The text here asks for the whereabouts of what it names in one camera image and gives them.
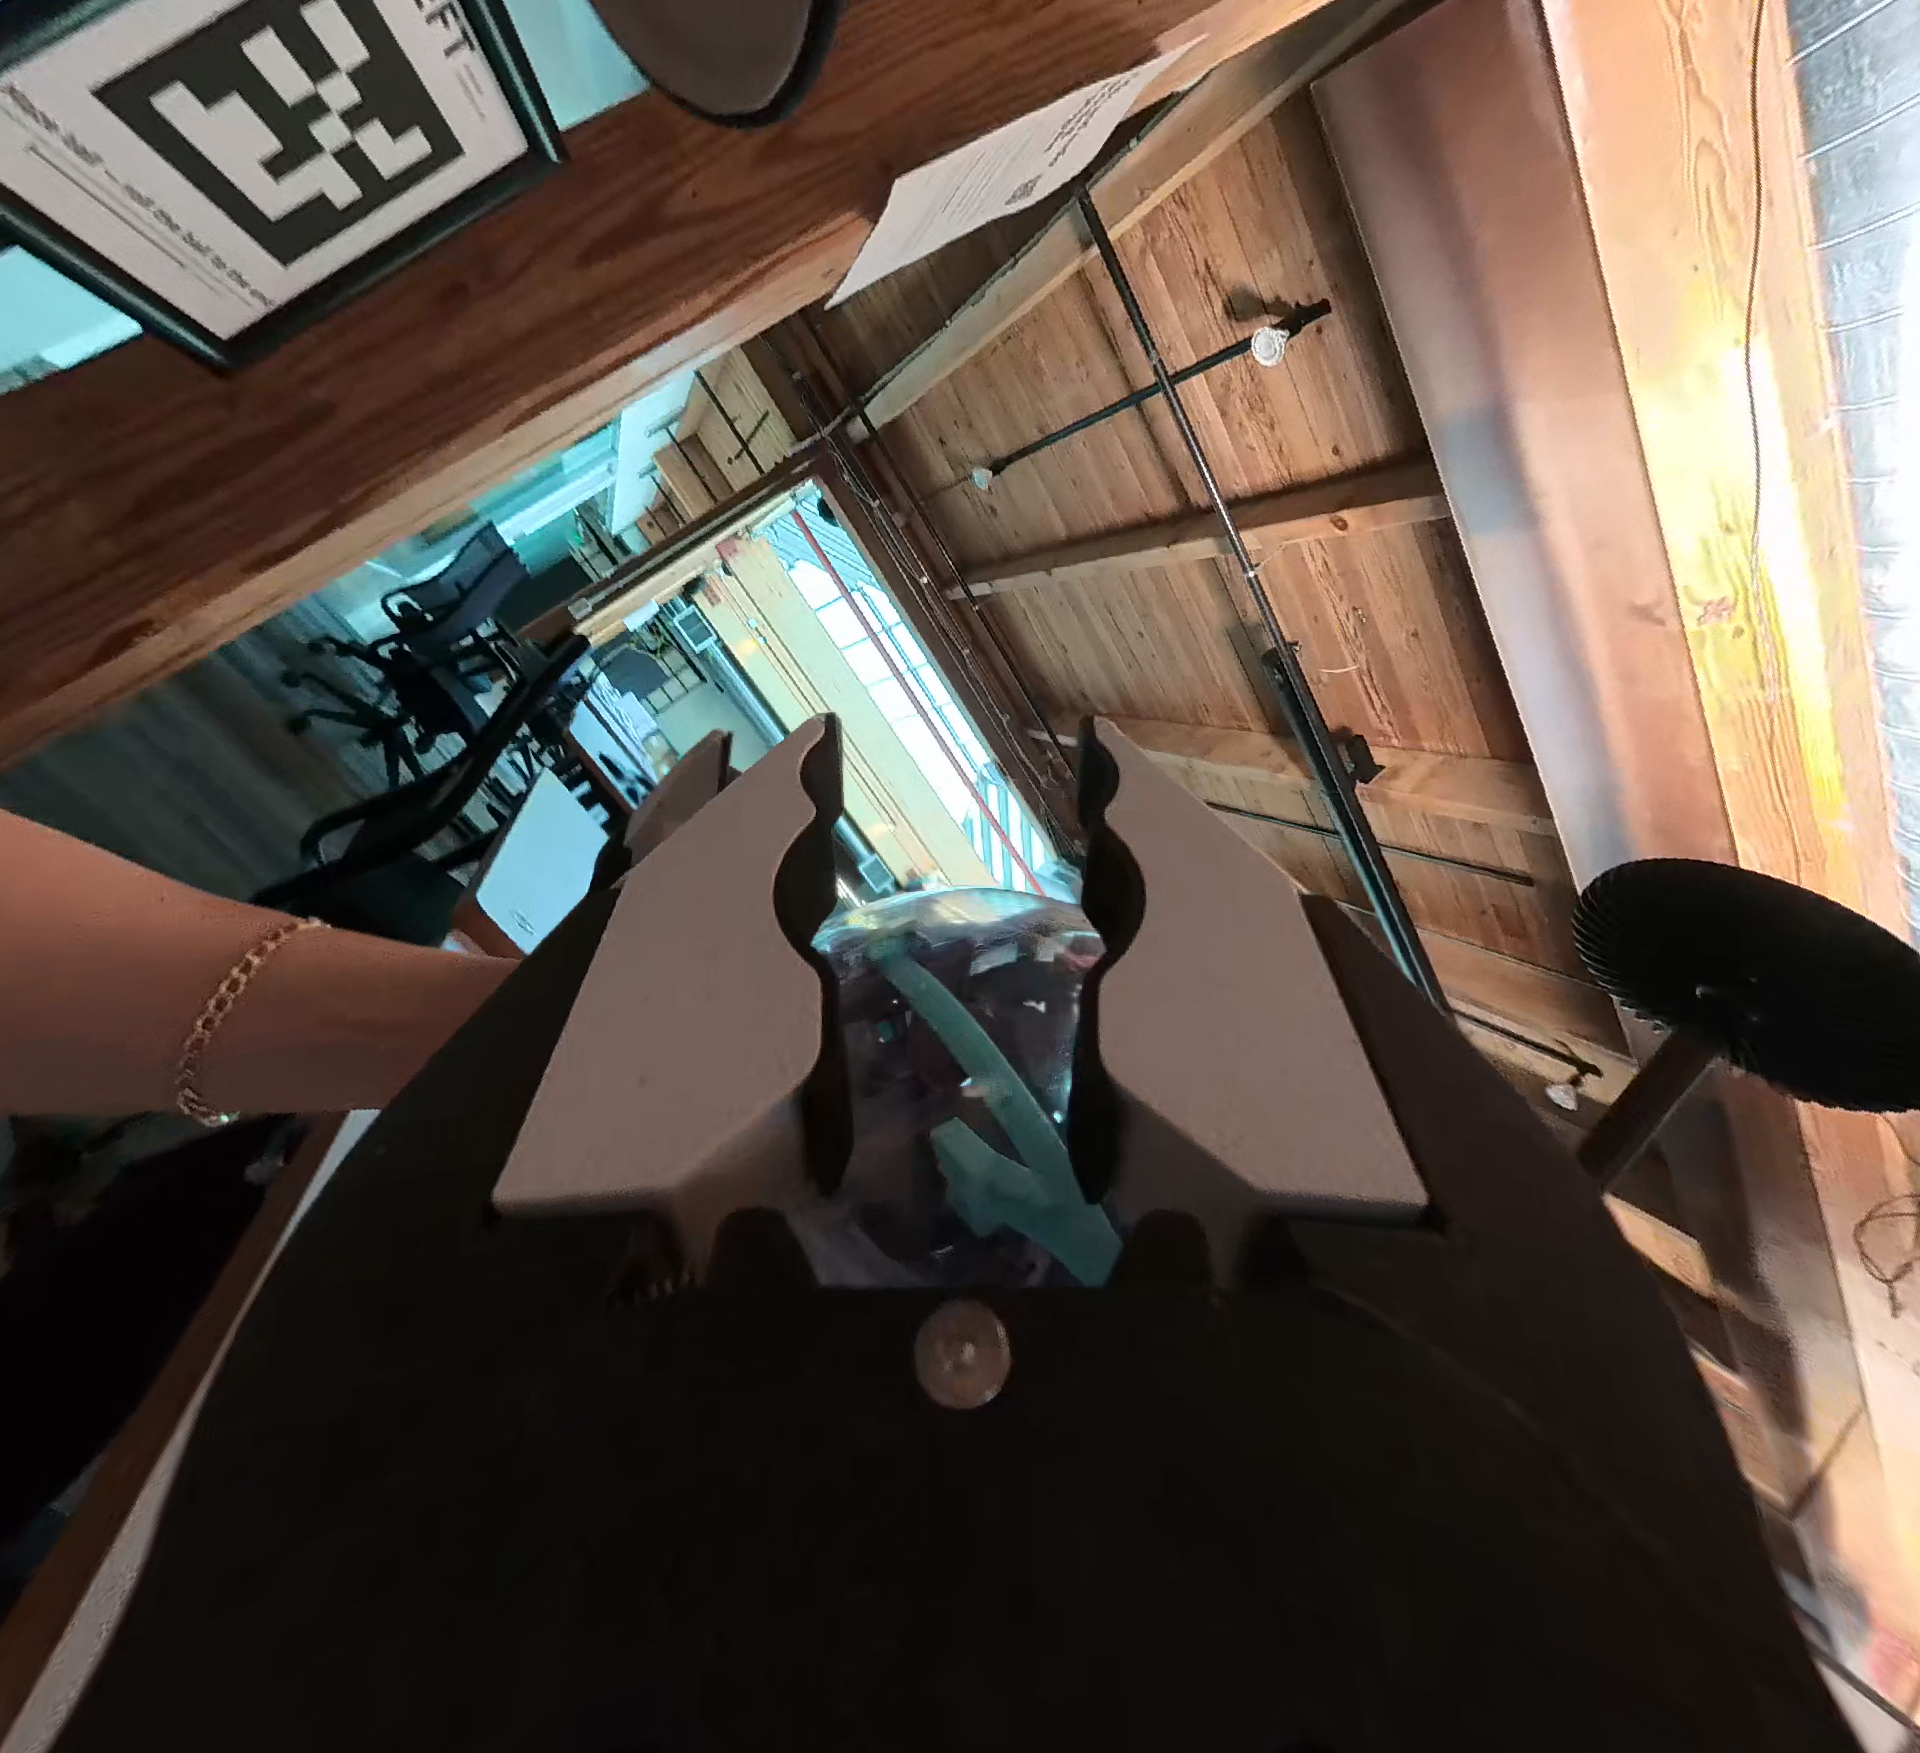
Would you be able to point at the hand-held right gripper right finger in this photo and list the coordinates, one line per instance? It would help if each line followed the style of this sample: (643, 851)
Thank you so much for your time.
(1245, 1047)

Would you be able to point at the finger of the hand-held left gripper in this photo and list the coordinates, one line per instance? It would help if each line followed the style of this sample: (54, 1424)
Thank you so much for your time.
(677, 794)

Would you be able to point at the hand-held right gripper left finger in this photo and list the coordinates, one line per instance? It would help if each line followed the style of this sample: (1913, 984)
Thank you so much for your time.
(677, 1047)

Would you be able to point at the clear maze ball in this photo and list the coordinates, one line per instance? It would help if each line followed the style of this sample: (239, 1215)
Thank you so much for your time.
(961, 1078)

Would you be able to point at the person's left forearm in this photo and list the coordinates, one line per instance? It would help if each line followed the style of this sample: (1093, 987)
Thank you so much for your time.
(225, 1004)

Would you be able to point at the black round lamp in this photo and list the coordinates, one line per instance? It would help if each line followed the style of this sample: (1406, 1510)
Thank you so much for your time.
(1741, 990)

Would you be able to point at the black track light bar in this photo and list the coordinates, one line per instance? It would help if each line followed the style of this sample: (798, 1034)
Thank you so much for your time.
(1157, 393)

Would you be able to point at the white paper notice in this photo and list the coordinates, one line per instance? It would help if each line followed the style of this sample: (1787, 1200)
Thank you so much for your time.
(1004, 171)

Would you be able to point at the framed marker sign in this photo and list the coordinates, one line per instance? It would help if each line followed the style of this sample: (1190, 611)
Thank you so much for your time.
(165, 178)

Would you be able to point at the black ceiling rail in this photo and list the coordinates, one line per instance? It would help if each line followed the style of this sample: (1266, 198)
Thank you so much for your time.
(1261, 584)

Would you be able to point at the rectangular metal air duct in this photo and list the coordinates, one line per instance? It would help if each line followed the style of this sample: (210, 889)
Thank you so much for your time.
(1515, 479)

